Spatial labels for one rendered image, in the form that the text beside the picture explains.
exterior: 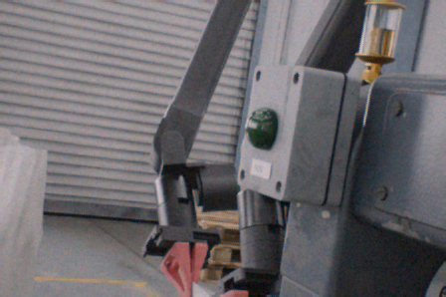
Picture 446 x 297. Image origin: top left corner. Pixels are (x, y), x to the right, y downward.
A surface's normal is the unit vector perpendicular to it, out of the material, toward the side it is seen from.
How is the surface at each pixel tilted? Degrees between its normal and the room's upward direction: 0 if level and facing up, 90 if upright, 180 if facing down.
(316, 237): 90
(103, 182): 87
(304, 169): 90
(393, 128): 90
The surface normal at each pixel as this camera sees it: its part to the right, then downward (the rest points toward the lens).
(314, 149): 0.39, 0.11
